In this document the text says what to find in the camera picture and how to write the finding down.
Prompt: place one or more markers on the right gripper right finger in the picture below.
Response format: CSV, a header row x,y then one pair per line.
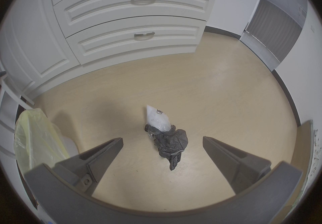
x,y
236,167

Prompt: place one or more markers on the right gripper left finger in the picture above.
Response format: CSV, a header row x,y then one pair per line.
x,y
93,165

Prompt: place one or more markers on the yellow plastic bag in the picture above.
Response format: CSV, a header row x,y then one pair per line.
x,y
35,137

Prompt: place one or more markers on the black plastic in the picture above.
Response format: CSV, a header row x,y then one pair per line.
x,y
171,142

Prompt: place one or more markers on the white printed wrapper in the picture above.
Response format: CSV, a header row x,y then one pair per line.
x,y
157,117

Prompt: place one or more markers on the white chair grey cushions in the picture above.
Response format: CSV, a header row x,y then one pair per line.
x,y
15,93

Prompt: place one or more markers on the white wardrobe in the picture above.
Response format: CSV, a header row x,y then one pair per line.
x,y
125,42

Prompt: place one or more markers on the grey curtain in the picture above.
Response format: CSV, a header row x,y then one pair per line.
x,y
274,27

